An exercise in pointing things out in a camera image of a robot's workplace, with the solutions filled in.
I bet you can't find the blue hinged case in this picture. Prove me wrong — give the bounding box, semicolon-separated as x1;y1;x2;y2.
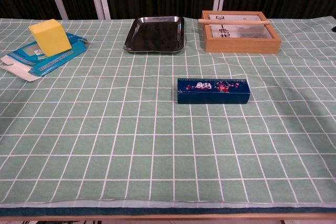
176;78;250;104

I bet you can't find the dark metal tray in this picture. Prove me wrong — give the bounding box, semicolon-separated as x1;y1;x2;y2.
123;16;185;54

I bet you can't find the green checkered tablecloth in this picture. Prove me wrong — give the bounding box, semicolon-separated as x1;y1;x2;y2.
0;18;336;209

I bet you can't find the light wooden stick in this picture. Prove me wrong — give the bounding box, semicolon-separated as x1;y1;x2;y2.
197;18;269;27

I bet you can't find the dark blue underlay cloth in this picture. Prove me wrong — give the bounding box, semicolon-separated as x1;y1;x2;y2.
0;206;336;216

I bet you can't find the flattened blue cardboard box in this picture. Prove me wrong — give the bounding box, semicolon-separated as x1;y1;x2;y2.
0;31;89;82

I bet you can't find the yellow sponge block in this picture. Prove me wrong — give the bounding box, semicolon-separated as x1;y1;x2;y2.
28;18;72;57

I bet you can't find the wooden shadow box frame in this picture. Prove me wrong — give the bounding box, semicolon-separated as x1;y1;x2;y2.
201;10;282;55

